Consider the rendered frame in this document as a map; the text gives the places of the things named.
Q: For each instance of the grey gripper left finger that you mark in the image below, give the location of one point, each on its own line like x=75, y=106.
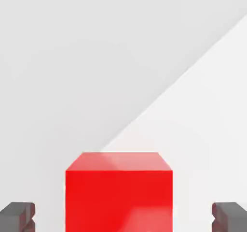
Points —
x=15, y=218

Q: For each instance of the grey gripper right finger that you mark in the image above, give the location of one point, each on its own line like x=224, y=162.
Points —
x=231, y=218

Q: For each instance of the small red cube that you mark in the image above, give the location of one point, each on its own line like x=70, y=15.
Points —
x=118, y=197

